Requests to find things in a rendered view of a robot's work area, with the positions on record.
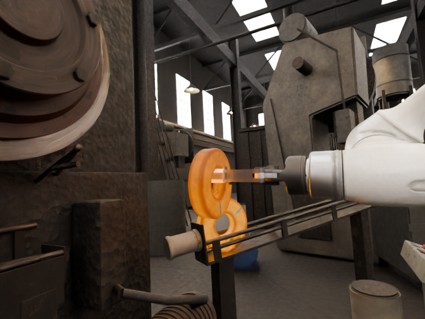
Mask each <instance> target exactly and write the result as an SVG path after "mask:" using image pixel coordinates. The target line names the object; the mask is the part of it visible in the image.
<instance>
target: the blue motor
mask: <svg viewBox="0 0 425 319"><path fill-rule="evenodd" d="M251 234H253V233H251V232H249V233H246V235H245V236H247V235H251ZM258 251H259V250H258V249H255V250H252V251H249V252H247V253H243V254H240V255H238V256H235V257H234V259H233V261H234V270H259V262H258V259H257V257H258Z"/></svg>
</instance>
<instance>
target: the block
mask: <svg viewBox="0 0 425 319"><path fill-rule="evenodd" d="M115 284H120V285H121V286H122V287H124V288H125V289H126V233H125V202H124V200H122V199H94V200H87V201H78V202H76V203H74V205H73V302H74V305H75V306H79V307H83V308H87V309H90V310H94V311H105V310H106V309H108V308H110V307H112V306H114V305H115V304H117V303H119V302H120V301H122V300H124V299H122V298H120V297H118V296H117V295H115V294H114V293H113V291H112V289H113V286H114V285H115Z"/></svg>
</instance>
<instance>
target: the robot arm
mask: <svg viewBox="0 0 425 319"><path fill-rule="evenodd" d="M424 129H425V84H424V85H423V86H422V87H421V88H419V89H418V90H417V91H415V93H413V94H412V95H411V96H409V97H408V98H407V99H406V100H404V101H403V102H402V103H400V104H399V105H397V106H396V107H394V108H390V109H381V110H378V111H377V112H376V113H375V114H373V115H372V116H370V117H369V118H368V119H366V120H364V121H363V122H361V123H360V124H358V126H356V127H355V128H354V129H353V130H352V131H351V133H350V134H349V135H348V137H347V140H346V144H345V150H342V151H339V150H335V151H314V152H311V153H310V155H309V159H307V157H305V156H289V157H288V158H287V159H286V161H285V169H284V170H279V166H276V165H270V166H267V167H255V168H254V169H250V170H228V167H227V166H224V167H223V169H215V171H214V173H213V175H212V182H211V183H228V185H232V182H254V183H255V184H267V185H279V184H280V182H281V181H284V182H285V184H286V185H285V187H286V191H287V193H288V194H289V195H307V194H308V193H309V192H310V195H311V198H313V199H314V198H318V199H326V200H337V201H341V200H342V201H343V197H344V201H353V202H356V203H360V204H364V205H370V206H385V207H414V206H425V144H423V142H424V139H423V133H424ZM342 163H343V178H342ZM268 181H269V182H268Z"/></svg>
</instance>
